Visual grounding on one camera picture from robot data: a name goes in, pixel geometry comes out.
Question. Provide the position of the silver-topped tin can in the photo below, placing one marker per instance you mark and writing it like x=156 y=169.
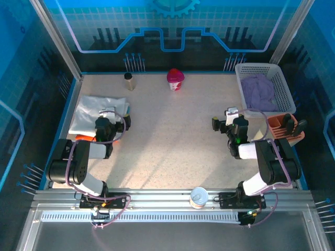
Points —
x=199 y=197

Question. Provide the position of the white folded t-shirt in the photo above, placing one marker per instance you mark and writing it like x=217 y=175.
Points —
x=86 y=112

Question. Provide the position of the white perforated plastic basket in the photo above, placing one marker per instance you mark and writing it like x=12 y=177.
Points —
x=284 y=89

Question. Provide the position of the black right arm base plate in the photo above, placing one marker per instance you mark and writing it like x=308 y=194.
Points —
x=227 y=200

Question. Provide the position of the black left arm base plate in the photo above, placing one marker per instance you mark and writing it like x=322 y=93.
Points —
x=117 y=201

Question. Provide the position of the purple printed t-shirt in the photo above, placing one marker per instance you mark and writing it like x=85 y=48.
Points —
x=257 y=91

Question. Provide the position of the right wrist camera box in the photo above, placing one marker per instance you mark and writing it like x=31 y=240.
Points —
x=231 y=115

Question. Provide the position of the terracotta plastic utensil holder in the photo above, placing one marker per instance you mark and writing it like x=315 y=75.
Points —
x=274 y=125

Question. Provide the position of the beige bottle with black cap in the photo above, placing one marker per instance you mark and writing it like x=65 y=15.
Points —
x=129 y=82

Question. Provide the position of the aluminium frame post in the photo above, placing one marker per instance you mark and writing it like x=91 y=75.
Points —
x=58 y=39
x=291 y=31

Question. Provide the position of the aluminium frame rail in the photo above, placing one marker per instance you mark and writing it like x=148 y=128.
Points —
x=162 y=194

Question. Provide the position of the teal folded t-shirt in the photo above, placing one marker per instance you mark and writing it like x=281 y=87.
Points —
x=128 y=109

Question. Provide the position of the white cup with pink lid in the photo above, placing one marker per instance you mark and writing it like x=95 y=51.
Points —
x=175 y=78

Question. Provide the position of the orange folded t-shirt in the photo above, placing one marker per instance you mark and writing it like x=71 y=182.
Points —
x=83 y=137

